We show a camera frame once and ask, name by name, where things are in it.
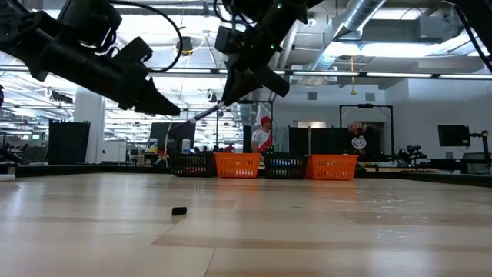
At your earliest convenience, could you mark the black monitor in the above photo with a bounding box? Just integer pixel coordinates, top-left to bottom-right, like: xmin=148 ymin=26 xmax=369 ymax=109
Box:
xmin=437 ymin=125 xmax=471 ymax=148
xmin=149 ymin=122 xmax=198 ymax=155

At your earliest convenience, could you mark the person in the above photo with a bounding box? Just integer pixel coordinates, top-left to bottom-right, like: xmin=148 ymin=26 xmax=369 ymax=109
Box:
xmin=251 ymin=116 xmax=274 ymax=154
xmin=347 ymin=122 xmax=381 ymax=159

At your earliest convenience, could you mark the black partition panel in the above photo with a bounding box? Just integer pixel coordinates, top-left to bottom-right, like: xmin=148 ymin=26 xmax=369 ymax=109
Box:
xmin=288 ymin=126 xmax=353 ymax=157

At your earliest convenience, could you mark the black plastic mesh basket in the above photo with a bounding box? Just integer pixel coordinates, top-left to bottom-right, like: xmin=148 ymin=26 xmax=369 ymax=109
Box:
xmin=168 ymin=152 xmax=216 ymax=178
xmin=263 ymin=152 xmax=308 ymax=180

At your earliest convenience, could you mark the white ceiling light panel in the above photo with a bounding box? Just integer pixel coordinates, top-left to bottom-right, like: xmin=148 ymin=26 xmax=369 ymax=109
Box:
xmin=326 ymin=22 xmax=492 ymax=58

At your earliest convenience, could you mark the white square column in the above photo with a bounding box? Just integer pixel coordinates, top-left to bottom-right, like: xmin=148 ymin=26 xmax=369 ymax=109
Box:
xmin=73 ymin=86 xmax=108 ymax=165

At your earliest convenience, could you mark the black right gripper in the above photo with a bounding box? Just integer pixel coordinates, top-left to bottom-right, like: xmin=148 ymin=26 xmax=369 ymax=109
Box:
xmin=221 ymin=42 xmax=291 ymax=108

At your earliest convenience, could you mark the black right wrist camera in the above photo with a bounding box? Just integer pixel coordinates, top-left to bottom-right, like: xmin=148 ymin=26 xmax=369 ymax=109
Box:
xmin=214 ymin=25 xmax=248 ymax=55

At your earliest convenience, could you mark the silver round air duct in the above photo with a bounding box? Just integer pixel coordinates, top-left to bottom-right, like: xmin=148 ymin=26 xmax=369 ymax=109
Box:
xmin=307 ymin=0 xmax=388 ymax=80
xmin=234 ymin=90 xmax=266 ymax=125

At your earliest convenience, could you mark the orange plastic mesh basket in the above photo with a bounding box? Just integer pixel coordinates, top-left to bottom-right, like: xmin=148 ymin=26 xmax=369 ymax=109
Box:
xmin=213 ymin=152 xmax=262 ymax=179
xmin=305 ymin=154 xmax=359 ymax=181

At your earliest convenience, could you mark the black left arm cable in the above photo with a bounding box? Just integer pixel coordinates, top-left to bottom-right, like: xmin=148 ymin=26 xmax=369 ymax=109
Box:
xmin=109 ymin=0 xmax=185 ymax=74

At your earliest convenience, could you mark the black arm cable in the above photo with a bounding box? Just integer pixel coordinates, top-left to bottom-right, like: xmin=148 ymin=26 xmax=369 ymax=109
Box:
xmin=109 ymin=0 xmax=185 ymax=74
xmin=213 ymin=0 xmax=247 ymax=28

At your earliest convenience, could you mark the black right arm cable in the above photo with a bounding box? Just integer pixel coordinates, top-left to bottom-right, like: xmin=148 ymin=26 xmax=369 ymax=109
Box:
xmin=213 ymin=0 xmax=247 ymax=28

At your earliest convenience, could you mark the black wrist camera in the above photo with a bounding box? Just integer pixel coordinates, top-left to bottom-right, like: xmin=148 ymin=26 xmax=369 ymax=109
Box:
xmin=214 ymin=25 xmax=248 ymax=55
xmin=57 ymin=0 xmax=123 ymax=50

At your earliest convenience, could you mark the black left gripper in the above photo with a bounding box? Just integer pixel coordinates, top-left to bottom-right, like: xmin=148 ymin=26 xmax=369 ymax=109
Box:
xmin=38 ymin=36 xmax=181 ymax=117

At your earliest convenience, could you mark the narrow black panel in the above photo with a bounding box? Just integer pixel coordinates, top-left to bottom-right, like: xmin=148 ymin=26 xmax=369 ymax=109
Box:
xmin=242 ymin=125 xmax=254 ymax=154

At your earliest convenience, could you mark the long ceiling light strip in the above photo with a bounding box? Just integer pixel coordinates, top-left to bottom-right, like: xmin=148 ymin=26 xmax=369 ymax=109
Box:
xmin=0 ymin=65 xmax=492 ymax=80

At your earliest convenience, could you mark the black ceiling camera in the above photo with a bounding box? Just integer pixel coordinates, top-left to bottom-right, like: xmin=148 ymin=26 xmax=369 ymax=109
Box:
xmin=177 ymin=36 xmax=194 ymax=55

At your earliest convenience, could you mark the black metal frame stand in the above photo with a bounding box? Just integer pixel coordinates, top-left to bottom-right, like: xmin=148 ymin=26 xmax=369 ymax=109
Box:
xmin=216 ymin=98 xmax=274 ymax=155
xmin=339 ymin=102 xmax=394 ymax=155

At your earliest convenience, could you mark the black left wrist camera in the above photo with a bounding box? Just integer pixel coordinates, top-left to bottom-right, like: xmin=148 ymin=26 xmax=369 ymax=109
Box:
xmin=57 ymin=0 xmax=123 ymax=50

